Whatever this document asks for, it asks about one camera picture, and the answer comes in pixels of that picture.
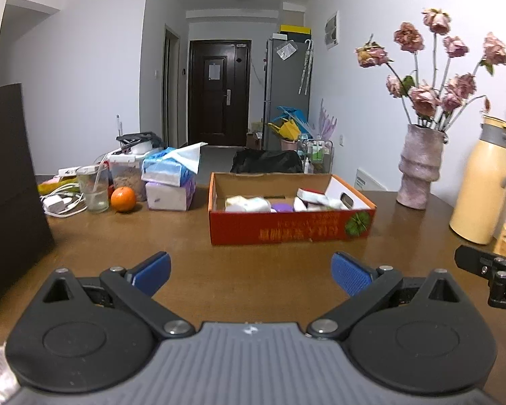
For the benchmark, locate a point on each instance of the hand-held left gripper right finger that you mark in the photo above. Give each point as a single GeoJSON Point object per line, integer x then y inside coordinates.
{"type": "Point", "coordinates": [350, 274]}

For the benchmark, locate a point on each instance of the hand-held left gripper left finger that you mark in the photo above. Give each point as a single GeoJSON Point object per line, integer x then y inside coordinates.
{"type": "Point", "coordinates": [154, 268]}

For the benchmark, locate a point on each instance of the orange cardboard box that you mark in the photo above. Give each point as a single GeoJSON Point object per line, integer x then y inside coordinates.
{"type": "Point", "coordinates": [278, 230]}

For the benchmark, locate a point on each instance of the red lint brush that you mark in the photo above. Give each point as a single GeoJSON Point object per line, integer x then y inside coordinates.
{"type": "Point", "coordinates": [312, 196]}

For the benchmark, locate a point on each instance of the purple round lid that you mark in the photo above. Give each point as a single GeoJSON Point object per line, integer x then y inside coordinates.
{"type": "Point", "coordinates": [281, 208]}

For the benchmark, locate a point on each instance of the white round jar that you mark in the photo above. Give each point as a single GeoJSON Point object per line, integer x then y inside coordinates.
{"type": "Point", "coordinates": [236, 203]}

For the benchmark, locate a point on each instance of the cream thermos jug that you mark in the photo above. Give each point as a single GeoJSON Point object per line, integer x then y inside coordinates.
{"type": "Point", "coordinates": [480, 185]}

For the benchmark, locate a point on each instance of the white tissue pack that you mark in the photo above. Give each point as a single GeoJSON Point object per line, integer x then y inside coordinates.
{"type": "Point", "coordinates": [168, 196]}

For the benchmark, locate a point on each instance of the orange fruit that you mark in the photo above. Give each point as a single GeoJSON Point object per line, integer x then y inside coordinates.
{"type": "Point", "coordinates": [123, 199]}

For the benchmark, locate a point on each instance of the clear drinking glass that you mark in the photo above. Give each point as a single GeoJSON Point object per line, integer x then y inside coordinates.
{"type": "Point", "coordinates": [92, 198]}

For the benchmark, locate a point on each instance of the white board panel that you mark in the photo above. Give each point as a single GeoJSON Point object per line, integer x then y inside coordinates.
{"type": "Point", "coordinates": [369, 181]}

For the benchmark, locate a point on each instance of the blue tissue pack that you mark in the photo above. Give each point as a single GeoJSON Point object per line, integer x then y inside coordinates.
{"type": "Point", "coordinates": [164, 173]}

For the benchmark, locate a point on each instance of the clear plastic food container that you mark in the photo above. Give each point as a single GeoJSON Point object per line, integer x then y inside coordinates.
{"type": "Point", "coordinates": [128, 175]}

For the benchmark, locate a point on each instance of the white straw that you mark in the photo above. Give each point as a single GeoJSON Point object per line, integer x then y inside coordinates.
{"type": "Point", "coordinates": [98, 177]}

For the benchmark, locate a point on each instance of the white charger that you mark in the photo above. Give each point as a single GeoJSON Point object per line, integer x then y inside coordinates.
{"type": "Point", "coordinates": [54, 204]}

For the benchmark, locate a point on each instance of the white appliance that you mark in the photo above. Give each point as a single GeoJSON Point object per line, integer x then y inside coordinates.
{"type": "Point", "coordinates": [141, 147]}

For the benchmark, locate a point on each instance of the metal trolley rack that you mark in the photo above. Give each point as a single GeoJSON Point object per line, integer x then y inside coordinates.
{"type": "Point", "coordinates": [318, 154]}

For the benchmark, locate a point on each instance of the pink ceramic vase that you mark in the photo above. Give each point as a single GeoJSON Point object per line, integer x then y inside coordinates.
{"type": "Point", "coordinates": [419, 164]}

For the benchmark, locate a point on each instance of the white power strip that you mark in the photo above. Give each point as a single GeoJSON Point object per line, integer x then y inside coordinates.
{"type": "Point", "coordinates": [69, 171]}

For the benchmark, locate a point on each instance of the yellow package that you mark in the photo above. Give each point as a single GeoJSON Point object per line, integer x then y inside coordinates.
{"type": "Point", "coordinates": [50, 185]}

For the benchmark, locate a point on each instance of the black round fan guard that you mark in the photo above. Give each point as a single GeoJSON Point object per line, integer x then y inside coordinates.
{"type": "Point", "coordinates": [139, 136]}

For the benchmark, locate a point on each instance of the black bag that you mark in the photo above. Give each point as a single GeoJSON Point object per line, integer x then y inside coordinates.
{"type": "Point", "coordinates": [265, 161]}

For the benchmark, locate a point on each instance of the pink bin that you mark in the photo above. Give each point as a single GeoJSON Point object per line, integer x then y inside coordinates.
{"type": "Point", "coordinates": [289, 144]}

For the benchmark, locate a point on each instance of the purple feather decoration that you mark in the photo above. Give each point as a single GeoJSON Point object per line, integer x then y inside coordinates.
{"type": "Point", "coordinates": [327, 124]}

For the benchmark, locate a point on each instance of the yellow bag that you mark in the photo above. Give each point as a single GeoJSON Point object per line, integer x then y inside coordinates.
{"type": "Point", "coordinates": [289, 130]}

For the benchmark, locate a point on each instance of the large black box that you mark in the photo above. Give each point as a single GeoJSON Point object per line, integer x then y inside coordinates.
{"type": "Point", "coordinates": [8, 198]}

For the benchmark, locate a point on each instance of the small brown carton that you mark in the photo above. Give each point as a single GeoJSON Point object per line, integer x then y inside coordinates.
{"type": "Point", "coordinates": [253, 139]}

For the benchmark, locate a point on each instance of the dark brown door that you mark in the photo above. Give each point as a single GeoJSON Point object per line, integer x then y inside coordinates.
{"type": "Point", "coordinates": [202, 105]}

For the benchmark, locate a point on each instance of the dried pink flowers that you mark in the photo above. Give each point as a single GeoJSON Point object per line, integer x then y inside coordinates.
{"type": "Point", "coordinates": [423, 97]}

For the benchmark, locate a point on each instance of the grey refrigerator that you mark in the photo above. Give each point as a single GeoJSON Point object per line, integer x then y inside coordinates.
{"type": "Point", "coordinates": [284, 93]}

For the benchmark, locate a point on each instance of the white door notice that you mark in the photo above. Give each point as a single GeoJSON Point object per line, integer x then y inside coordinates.
{"type": "Point", "coordinates": [214, 71]}

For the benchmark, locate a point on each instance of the white folded umbrella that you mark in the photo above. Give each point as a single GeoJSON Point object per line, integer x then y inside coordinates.
{"type": "Point", "coordinates": [305, 67]}

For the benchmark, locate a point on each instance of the clear plastic pouch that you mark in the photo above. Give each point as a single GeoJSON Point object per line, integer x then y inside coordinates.
{"type": "Point", "coordinates": [286, 50]}

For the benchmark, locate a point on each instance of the yellow black box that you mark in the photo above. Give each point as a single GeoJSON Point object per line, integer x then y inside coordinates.
{"type": "Point", "coordinates": [295, 30]}

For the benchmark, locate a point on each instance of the white wall panel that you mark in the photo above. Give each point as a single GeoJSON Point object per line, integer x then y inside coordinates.
{"type": "Point", "coordinates": [332, 29]}

